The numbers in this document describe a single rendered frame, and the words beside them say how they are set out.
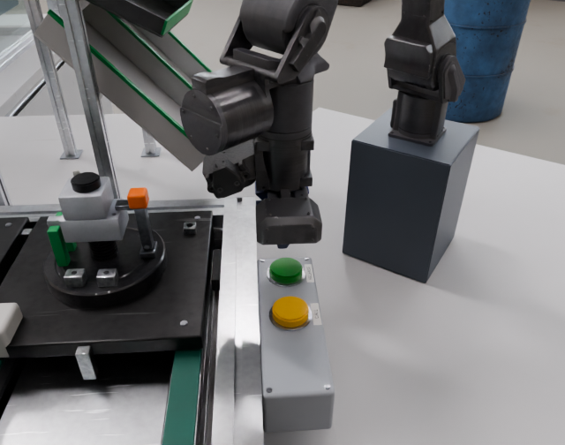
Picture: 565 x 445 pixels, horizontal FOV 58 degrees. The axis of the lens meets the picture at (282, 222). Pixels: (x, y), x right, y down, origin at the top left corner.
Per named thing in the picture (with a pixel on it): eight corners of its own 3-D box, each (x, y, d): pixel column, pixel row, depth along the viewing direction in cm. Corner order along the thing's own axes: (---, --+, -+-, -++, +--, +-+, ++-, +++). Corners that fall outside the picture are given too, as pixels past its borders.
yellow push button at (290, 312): (306, 306, 59) (306, 294, 58) (310, 332, 56) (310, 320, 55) (271, 308, 59) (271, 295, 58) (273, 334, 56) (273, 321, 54)
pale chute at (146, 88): (211, 135, 89) (228, 119, 87) (192, 172, 78) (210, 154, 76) (75, 11, 79) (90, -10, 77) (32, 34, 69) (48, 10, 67)
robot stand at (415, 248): (454, 237, 86) (480, 126, 74) (425, 284, 76) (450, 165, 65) (377, 212, 92) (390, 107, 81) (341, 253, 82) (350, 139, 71)
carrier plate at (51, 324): (214, 221, 74) (212, 208, 73) (203, 350, 54) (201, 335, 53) (43, 227, 73) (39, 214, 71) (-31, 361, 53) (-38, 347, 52)
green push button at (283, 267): (300, 267, 65) (300, 255, 64) (304, 289, 62) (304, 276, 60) (268, 269, 65) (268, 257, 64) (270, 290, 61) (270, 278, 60)
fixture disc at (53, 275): (173, 231, 68) (171, 219, 67) (159, 305, 57) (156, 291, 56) (66, 235, 68) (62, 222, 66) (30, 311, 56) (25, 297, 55)
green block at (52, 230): (71, 260, 60) (60, 224, 57) (68, 266, 59) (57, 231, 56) (60, 260, 60) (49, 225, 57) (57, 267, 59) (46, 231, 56)
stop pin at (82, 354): (99, 370, 55) (91, 344, 53) (96, 379, 54) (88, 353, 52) (86, 371, 55) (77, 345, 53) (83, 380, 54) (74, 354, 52)
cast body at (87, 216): (129, 219, 61) (118, 167, 57) (123, 241, 57) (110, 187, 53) (57, 222, 61) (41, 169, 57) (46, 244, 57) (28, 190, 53)
